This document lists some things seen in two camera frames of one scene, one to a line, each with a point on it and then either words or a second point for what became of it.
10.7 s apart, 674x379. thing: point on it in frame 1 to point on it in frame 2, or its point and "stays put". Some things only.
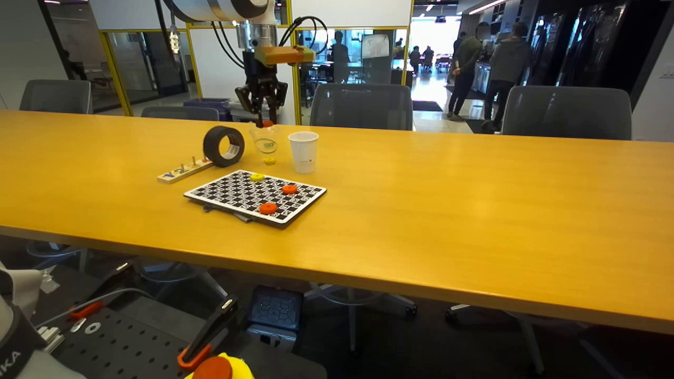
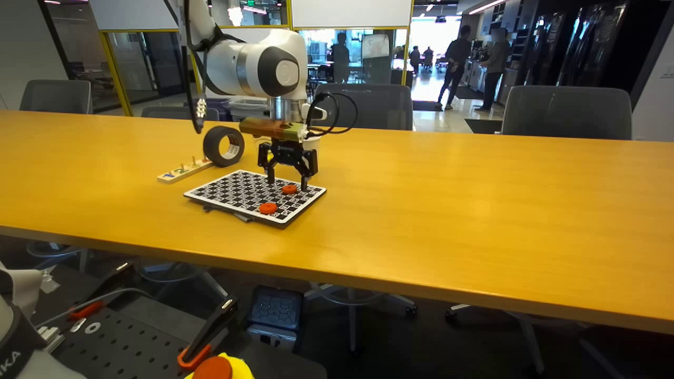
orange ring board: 289,187 stays put
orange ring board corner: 268,209 stays put
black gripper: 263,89 to 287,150
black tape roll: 211,145 stays put
